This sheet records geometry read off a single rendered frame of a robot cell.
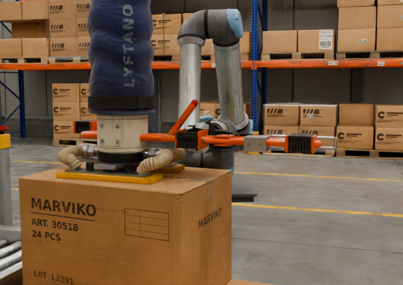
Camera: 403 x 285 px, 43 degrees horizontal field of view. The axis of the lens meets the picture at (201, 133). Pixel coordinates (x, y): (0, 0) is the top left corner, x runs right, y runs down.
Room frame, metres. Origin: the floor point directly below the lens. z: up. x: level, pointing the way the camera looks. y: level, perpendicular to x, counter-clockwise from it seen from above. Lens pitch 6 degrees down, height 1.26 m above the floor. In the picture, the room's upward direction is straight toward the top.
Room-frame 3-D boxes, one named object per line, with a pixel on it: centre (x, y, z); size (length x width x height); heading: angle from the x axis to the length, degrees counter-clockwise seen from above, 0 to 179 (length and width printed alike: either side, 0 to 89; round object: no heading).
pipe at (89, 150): (1.70, 0.27, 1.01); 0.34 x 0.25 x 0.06; 70
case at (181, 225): (1.70, 0.25, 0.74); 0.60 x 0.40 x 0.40; 66
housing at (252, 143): (1.55, -0.17, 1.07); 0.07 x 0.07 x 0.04; 70
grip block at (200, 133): (1.62, 0.03, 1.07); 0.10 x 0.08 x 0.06; 160
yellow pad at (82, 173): (1.61, 0.30, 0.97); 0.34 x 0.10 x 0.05; 70
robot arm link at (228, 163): (1.91, -0.07, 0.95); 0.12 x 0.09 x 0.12; 82
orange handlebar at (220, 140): (1.75, 0.04, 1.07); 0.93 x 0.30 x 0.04; 70
